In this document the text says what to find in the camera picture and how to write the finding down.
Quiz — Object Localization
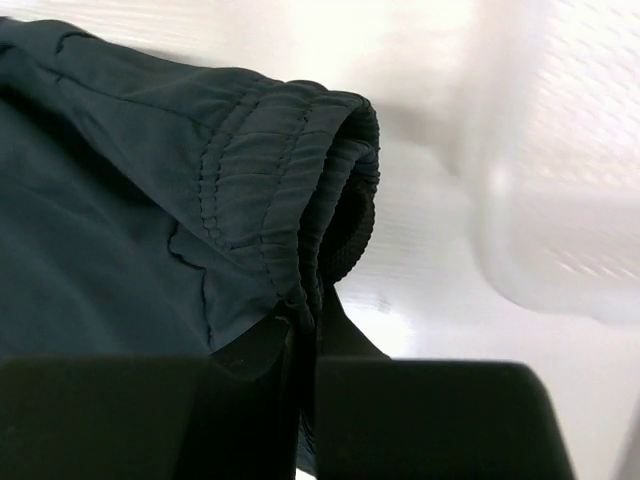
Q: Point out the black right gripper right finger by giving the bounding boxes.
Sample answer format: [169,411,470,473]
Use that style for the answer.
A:
[315,288,574,479]

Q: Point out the dark navy shorts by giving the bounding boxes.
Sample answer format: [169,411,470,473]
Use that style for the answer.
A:
[1,18,380,474]

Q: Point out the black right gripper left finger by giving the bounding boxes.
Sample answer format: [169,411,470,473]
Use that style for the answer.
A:
[1,316,297,479]

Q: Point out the white perforated plastic basket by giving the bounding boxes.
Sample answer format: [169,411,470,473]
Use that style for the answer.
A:
[456,1,639,327]

